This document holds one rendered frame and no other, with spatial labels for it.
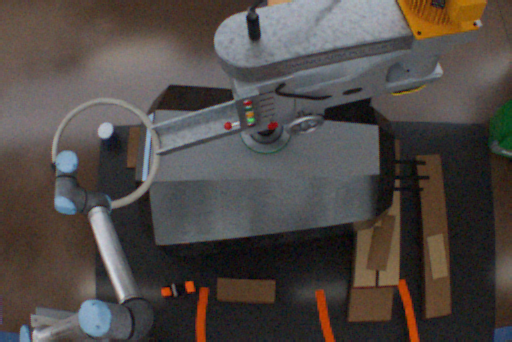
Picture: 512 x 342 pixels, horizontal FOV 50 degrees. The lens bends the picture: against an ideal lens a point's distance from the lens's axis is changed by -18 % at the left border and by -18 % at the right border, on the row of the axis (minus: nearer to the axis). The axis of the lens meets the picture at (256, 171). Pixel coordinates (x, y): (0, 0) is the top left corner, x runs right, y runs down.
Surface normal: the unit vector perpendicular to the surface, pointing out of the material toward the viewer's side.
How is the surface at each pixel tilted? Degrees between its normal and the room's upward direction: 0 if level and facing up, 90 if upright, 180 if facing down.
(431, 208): 0
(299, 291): 0
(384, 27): 0
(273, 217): 45
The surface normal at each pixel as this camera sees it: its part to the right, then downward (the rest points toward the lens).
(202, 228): -0.03, 0.47
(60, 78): -0.05, -0.29
